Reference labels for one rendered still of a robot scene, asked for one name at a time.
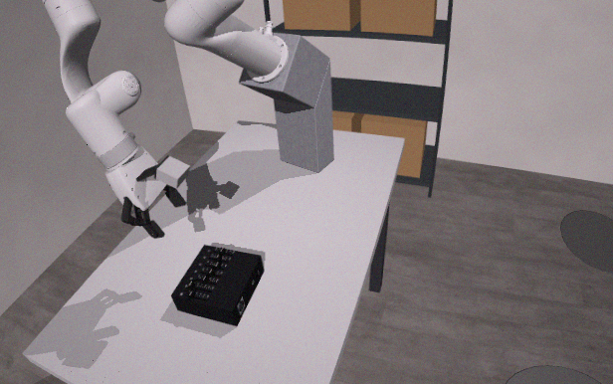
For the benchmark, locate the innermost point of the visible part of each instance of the black lighting desk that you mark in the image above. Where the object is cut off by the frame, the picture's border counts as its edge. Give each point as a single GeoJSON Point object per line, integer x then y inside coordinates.
{"type": "Point", "coordinates": [226, 291]}

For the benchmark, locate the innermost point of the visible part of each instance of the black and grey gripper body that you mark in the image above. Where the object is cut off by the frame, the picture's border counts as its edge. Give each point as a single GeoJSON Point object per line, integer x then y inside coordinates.
{"type": "Point", "coordinates": [122, 180]}

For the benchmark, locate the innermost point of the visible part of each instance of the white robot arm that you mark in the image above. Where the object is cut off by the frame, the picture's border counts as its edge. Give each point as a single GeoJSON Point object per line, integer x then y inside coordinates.
{"type": "Point", "coordinates": [94, 112]}

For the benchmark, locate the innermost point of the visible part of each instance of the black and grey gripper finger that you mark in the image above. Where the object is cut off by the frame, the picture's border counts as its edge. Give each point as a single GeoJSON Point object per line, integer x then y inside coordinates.
{"type": "Point", "coordinates": [142, 219]}
{"type": "Point", "coordinates": [174, 196]}

